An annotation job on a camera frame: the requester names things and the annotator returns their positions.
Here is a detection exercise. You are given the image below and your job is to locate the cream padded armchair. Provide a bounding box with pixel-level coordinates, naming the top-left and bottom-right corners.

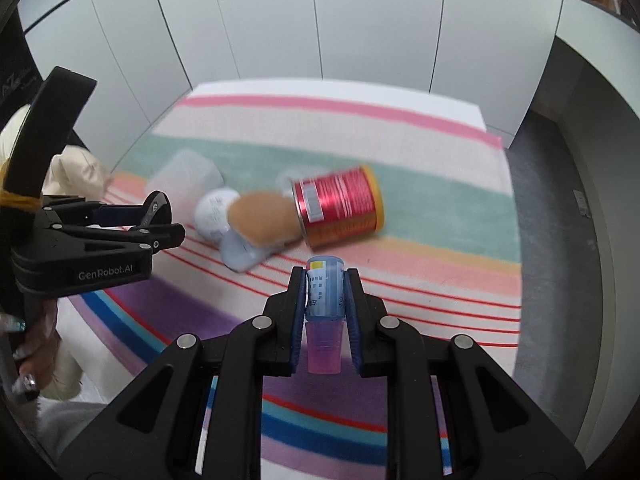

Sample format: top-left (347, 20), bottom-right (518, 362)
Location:
top-left (0, 104), bottom-right (113, 401)

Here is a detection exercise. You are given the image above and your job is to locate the red metallic can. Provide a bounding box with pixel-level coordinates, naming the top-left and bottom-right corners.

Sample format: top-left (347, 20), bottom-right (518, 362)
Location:
top-left (293, 165), bottom-right (385, 249)

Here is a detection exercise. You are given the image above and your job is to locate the grey translucent small case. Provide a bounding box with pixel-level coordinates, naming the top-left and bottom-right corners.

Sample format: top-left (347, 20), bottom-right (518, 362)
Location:
top-left (219, 231), bottom-right (285, 273)

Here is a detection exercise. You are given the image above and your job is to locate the tan powder puff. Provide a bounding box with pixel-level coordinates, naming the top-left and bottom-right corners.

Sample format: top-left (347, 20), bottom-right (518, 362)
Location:
top-left (228, 191), bottom-right (303, 248)

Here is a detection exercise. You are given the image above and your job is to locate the white round compact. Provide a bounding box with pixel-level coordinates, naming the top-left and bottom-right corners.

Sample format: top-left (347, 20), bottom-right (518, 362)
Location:
top-left (193, 186), bottom-right (240, 245)

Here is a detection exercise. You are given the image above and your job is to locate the black wall panel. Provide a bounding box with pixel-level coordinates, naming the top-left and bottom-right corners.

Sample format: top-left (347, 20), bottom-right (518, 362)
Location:
top-left (0, 10), bottom-right (43, 127)

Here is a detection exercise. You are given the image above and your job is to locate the left hand with nails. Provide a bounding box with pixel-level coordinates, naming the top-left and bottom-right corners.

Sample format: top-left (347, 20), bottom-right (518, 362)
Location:
top-left (1, 299), bottom-right (61, 398)

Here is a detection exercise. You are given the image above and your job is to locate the light blue fleece garment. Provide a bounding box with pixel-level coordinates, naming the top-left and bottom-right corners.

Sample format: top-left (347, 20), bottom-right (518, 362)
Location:
top-left (23, 401), bottom-right (106, 464)

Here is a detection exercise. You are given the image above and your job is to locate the frosted plastic square box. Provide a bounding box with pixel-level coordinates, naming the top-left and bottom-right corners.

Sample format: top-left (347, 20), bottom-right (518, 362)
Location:
top-left (144, 148), bottom-right (224, 214)

